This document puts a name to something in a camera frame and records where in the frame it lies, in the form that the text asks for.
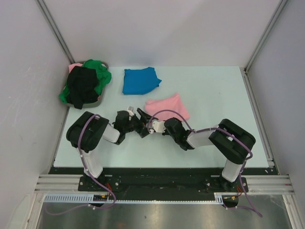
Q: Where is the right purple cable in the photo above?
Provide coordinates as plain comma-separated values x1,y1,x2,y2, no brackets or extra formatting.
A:
147,109,263,218

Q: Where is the white slotted cable duct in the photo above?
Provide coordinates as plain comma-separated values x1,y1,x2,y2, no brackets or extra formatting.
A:
44,193,237,205

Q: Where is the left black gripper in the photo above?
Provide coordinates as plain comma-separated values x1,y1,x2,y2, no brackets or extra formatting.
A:
123,108,154,137

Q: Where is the black t-shirt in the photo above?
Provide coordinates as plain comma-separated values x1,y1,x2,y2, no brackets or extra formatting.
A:
67,66,99,109

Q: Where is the aluminium corner post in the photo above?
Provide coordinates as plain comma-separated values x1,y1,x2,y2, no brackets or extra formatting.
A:
35,0,75,64
244,0,290,74

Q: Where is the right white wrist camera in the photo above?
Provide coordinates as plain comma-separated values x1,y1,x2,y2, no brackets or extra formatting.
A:
147,120,166,134

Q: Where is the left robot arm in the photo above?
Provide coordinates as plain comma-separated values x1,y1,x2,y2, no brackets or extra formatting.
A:
66,107,152,191

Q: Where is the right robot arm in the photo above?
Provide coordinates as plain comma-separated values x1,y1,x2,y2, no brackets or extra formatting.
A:
163,118,256,191

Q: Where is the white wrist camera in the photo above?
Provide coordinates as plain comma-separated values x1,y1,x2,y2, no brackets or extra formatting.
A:
147,120,166,134
127,106,134,116

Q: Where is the pink t-shirt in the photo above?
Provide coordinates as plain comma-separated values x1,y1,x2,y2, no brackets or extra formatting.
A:
144,93,190,121
68,63,83,73

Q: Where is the right aluminium corner post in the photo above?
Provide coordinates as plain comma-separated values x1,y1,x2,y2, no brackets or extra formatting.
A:
244,0,290,74

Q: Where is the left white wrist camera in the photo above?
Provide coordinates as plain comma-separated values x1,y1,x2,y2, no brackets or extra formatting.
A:
127,106,134,116

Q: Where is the left aluminium corner post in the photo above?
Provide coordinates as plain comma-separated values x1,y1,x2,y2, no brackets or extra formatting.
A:
35,0,75,64

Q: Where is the aluminium frame rail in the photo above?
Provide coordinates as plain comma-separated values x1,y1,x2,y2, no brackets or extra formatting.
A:
34,175,295,195

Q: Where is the folded blue t-shirt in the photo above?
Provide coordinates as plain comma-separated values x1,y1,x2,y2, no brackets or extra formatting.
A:
122,67,162,95

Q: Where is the green t-shirt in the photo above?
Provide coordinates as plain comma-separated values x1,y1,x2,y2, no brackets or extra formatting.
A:
58,59,112,104

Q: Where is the grey laundry basket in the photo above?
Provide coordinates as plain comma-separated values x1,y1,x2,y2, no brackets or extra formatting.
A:
66,61,110,109

